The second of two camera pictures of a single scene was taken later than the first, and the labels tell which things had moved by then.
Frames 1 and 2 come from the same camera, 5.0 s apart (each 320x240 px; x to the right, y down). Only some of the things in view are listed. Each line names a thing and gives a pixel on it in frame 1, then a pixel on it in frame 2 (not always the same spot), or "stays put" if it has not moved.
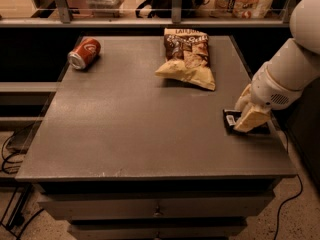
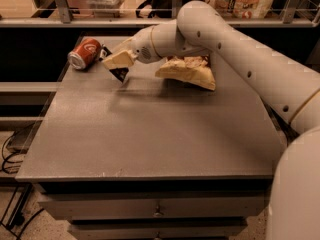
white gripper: [269, 91] -> [142, 46]
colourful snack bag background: [244, 1] stays put
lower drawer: [157, 230] stays put
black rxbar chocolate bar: [231, 118] -> [119, 73]
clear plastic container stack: [104, 1] stays put
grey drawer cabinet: [124, 154] stays put
